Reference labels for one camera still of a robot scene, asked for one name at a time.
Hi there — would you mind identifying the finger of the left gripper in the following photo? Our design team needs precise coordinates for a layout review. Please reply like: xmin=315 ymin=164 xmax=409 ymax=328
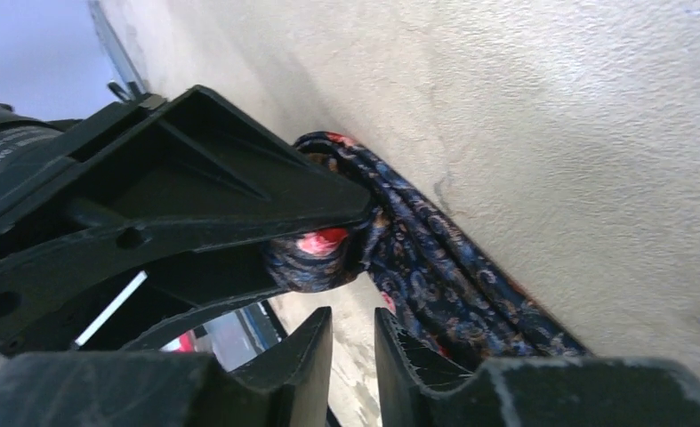
xmin=0 ymin=235 xmax=280 ymax=354

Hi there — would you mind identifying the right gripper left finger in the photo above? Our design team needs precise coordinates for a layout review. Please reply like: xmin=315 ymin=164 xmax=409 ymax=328
xmin=0 ymin=307 xmax=333 ymax=426

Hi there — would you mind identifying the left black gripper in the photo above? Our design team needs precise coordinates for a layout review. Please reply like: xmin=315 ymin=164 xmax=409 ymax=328
xmin=0 ymin=86 xmax=370 ymax=252

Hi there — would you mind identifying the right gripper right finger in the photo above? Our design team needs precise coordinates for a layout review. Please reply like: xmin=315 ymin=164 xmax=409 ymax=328
xmin=374 ymin=308 xmax=700 ymax=426

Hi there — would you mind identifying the dark floral patterned tie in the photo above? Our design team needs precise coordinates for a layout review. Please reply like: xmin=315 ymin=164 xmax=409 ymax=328
xmin=264 ymin=132 xmax=588 ymax=369

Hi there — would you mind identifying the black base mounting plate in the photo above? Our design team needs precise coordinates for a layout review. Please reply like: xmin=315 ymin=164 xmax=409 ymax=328
xmin=161 ymin=302 xmax=287 ymax=371

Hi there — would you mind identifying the aluminium frame rail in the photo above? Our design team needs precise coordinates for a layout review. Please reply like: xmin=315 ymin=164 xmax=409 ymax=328
xmin=87 ymin=1 xmax=147 ymax=102

